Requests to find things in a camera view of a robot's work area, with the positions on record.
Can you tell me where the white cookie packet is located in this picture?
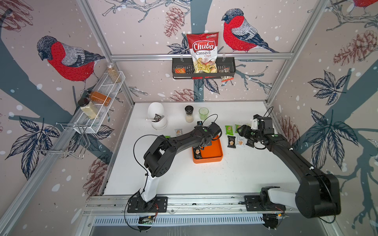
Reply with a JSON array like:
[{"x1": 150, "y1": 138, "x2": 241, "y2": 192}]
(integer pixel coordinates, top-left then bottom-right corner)
[
  {"x1": 236, "y1": 136, "x2": 245, "y2": 148},
  {"x1": 175, "y1": 129, "x2": 183, "y2": 137}
]

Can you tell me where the black cookie packet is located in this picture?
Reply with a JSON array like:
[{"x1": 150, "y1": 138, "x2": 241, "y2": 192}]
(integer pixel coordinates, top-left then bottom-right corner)
[
  {"x1": 193, "y1": 147, "x2": 202, "y2": 160},
  {"x1": 246, "y1": 139, "x2": 255, "y2": 148},
  {"x1": 227, "y1": 136, "x2": 236, "y2": 148}
]

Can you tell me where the black cookie packet front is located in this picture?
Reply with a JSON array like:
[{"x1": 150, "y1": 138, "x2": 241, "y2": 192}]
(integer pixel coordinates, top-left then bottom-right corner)
[{"x1": 193, "y1": 147, "x2": 202, "y2": 160}]

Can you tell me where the white cookie packet front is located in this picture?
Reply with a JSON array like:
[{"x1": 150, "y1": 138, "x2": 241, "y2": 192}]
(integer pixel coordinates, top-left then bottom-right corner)
[{"x1": 175, "y1": 129, "x2": 183, "y2": 137}]

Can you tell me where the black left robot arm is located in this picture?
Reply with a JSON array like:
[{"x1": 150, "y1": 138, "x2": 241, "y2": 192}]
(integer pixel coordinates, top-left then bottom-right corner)
[{"x1": 139, "y1": 123, "x2": 222, "y2": 203}]

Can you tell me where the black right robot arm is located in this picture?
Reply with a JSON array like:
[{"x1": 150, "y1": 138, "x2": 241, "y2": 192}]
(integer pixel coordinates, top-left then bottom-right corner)
[{"x1": 237, "y1": 125, "x2": 341, "y2": 218}]

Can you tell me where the orange storage box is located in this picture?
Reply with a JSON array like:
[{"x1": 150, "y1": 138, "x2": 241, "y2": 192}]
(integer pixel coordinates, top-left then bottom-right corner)
[{"x1": 192, "y1": 139, "x2": 223, "y2": 164}]

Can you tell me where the green glass cup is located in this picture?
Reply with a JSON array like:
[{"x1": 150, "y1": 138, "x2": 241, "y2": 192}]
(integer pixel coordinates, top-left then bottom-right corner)
[{"x1": 199, "y1": 107, "x2": 209, "y2": 121}]

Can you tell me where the glass grinder black cap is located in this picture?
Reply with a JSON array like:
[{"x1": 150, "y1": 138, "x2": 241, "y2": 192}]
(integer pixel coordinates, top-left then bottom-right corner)
[{"x1": 185, "y1": 105, "x2": 194, "y2": 123}]

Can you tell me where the white utensil holder cup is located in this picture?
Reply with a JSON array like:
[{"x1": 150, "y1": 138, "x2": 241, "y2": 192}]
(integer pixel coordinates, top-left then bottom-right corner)
[{"x1": 146, "y1": 102, "x2": 167, "y2": 130}]

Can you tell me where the red Chuba chips bag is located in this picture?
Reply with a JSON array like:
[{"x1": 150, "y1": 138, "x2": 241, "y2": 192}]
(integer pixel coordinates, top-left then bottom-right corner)
[{"x1": 187, "y1": 32, "x2": 219, "y2": 73}]

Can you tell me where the glass spice jar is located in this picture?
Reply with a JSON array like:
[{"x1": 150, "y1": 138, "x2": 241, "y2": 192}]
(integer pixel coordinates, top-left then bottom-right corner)
[{"x1": 107, "y1": 63, "x2": 122, "y2": 83}]

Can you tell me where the orange sauce bottle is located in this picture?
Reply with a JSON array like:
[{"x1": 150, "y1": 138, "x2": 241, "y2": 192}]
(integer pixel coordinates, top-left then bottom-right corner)
[{"x1": 86, "y1": 91, "x2": 112, "y2": 107}]

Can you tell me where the pale spice jar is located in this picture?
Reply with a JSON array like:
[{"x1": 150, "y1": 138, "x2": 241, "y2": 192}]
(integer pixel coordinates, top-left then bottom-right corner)
[{"x1": 78, "y1": 98, "x2": 99, "y2": 120}]

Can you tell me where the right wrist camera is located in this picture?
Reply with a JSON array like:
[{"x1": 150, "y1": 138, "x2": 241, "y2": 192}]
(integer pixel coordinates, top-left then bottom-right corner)
[{"x1": 251, "y1": 114, "x2": 273, "y2": 130}]

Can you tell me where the aluminium front rail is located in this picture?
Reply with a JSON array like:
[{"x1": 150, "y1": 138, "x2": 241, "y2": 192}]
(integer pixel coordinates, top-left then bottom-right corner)
[{"x1": 84, "y1": 193, "x2": 327, "y2": 217}]

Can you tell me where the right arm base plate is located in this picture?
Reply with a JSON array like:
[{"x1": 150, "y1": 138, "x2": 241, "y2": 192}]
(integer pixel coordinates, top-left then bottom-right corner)
[{"x1": 244, "y1": 192, "x2": 286, "y2": 212}]

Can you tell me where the black wall basket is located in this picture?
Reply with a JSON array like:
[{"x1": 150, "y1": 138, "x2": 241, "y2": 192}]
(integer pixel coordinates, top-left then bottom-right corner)
[{"x1": 172, "y1": 58, "x2": 236, "y2": 79}]

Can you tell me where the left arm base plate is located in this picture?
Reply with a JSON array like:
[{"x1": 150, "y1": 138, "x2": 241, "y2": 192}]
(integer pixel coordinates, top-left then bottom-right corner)
[{"x1": 127, "y1": 196, "x2": 168, "y2": 213}]

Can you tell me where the white wire wall shelf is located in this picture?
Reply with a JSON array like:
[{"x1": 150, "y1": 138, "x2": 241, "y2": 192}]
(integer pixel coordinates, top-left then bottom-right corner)
[{"x1": 34, "y1": 71, "x2": 126, "y2": 159}]

